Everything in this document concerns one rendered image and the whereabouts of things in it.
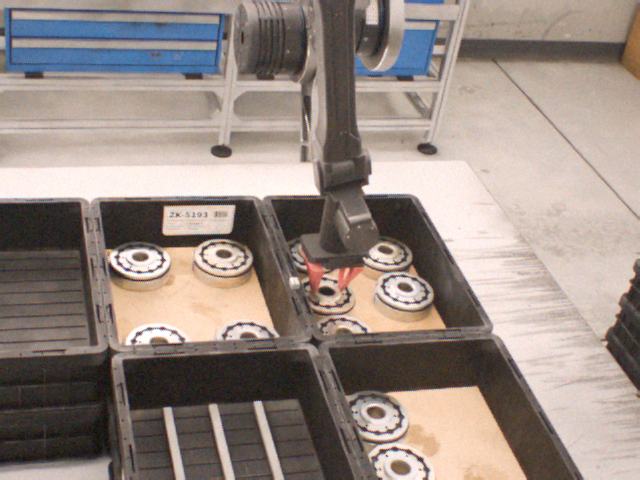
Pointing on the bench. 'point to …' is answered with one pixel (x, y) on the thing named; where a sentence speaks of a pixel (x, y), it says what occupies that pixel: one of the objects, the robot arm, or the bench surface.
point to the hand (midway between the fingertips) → (327, 287)
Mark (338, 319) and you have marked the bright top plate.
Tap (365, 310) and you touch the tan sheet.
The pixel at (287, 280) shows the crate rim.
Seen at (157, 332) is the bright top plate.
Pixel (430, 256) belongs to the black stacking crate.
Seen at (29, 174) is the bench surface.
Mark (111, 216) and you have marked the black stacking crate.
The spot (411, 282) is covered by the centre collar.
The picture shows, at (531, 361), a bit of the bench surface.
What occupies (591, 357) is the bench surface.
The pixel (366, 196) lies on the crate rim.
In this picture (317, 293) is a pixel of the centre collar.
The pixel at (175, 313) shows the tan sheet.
